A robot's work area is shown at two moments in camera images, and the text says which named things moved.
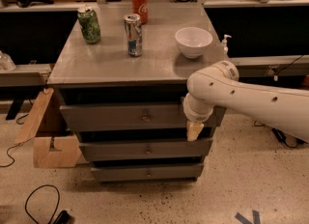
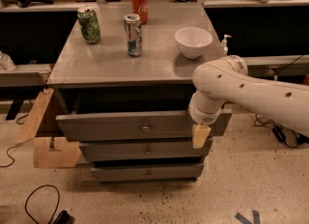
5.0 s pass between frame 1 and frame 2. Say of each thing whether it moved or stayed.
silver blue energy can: stayed
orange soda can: stayed
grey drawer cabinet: stayed
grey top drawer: moved
